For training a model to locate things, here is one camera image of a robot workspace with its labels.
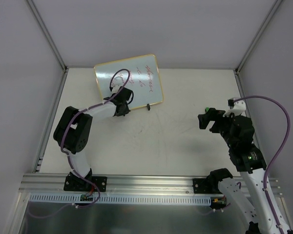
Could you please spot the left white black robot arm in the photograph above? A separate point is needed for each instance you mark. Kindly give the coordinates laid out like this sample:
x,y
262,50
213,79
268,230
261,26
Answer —
x,y
73,130

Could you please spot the gold framed whiteboard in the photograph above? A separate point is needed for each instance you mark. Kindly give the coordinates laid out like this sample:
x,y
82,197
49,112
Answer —
x,y
141,75

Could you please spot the white slotted cable duct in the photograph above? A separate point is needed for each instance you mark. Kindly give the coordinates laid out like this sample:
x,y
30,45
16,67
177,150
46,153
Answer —
x,y
123,199

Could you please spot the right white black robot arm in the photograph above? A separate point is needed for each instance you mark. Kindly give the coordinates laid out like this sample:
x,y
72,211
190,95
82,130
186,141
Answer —
x,y
260,214

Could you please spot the aluminium frame post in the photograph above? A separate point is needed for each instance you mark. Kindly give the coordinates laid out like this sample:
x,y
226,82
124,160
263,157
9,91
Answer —
x,y
260,64
59,87

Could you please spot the left aluminium frame post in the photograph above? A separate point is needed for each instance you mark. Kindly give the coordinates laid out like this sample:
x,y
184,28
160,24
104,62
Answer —
x,y
59,87

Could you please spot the aluminium mounting rail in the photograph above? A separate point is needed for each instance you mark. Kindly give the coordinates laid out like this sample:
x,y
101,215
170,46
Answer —
x,y
116,184

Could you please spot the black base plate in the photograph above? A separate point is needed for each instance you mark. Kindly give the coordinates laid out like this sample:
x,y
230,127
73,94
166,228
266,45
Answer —
x,y
204,186
75,184

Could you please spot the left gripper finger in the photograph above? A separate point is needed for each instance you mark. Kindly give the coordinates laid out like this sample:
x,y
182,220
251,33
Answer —
x,y
125,109
119,113

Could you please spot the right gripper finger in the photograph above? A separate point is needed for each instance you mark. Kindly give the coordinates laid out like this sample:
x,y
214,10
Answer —
x,y
212,113
203,121

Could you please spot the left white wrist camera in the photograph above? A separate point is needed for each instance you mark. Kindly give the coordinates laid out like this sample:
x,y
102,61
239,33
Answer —
x,y
114,89

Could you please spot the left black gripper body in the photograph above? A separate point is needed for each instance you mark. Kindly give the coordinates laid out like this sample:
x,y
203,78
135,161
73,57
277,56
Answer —
x,y
122,107

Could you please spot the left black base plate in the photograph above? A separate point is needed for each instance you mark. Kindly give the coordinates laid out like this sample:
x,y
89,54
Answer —
x,y
75,184

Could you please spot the right aluminium frame post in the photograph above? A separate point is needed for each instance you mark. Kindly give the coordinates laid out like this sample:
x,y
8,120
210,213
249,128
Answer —
x,y
260,64

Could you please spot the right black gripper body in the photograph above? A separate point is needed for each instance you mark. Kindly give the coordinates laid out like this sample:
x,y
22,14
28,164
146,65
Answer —
x,y
210,119

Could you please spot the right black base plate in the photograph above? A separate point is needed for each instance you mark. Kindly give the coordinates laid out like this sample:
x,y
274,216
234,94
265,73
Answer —
x,y
204,186

